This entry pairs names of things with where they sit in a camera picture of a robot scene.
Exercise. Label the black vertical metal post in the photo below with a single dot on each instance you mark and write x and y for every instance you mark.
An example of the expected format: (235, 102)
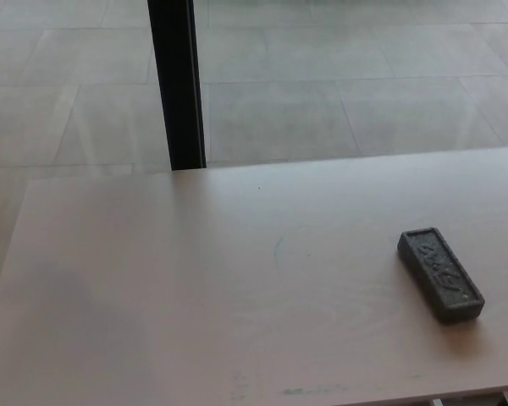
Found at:
(178, 84)

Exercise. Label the dark grey embossed board eraser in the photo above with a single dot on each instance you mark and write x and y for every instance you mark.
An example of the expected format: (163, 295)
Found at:
(440, 275)

